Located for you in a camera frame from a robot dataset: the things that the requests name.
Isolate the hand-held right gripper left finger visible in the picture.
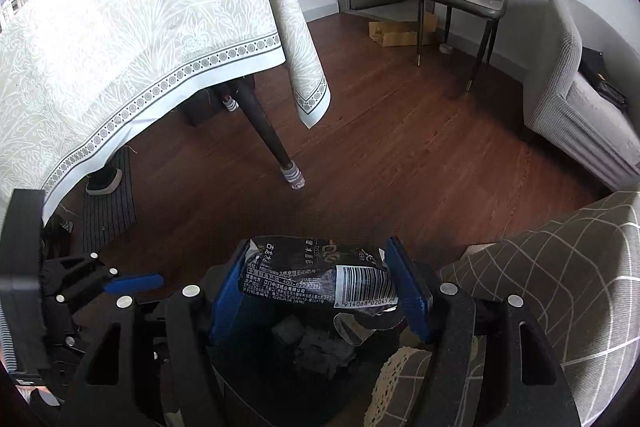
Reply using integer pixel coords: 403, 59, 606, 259
62, 238, 253, 427

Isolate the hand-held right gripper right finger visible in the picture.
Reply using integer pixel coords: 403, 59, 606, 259
384, 236, 583, 427

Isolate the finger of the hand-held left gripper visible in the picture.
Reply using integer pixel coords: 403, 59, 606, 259
42, 252, 165, 304

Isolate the black snack wrapper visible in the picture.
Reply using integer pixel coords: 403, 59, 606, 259
239, 236, 407, 348

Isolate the black trash bin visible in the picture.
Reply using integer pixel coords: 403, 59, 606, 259
210, 307, 436, 427

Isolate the dark striped floor mat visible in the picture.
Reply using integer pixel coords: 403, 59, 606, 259
82, 149, 138, 248

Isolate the lace-trimmed seat cushion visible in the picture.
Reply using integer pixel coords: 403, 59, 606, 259
364, 339, 481, 427

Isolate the grey slipper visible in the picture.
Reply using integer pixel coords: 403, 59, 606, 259
85, 167, 123, 196

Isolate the dark table leg with sock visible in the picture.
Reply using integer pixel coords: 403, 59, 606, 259
235, 74, 308, 192
215, 84, 241, 114

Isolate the grey checked tablecloth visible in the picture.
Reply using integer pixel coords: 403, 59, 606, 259
440, 191, 640, 427

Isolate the cream patterned tablecloth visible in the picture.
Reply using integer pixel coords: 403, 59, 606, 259
0, 0, 332, 220

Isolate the flat cardboard box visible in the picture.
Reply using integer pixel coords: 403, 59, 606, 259
368, 14, 438, 48

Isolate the grey armchair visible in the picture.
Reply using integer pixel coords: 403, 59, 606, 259
522, 0, 640, 192

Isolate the black bag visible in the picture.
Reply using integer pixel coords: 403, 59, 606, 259
577, 47, 628, 110

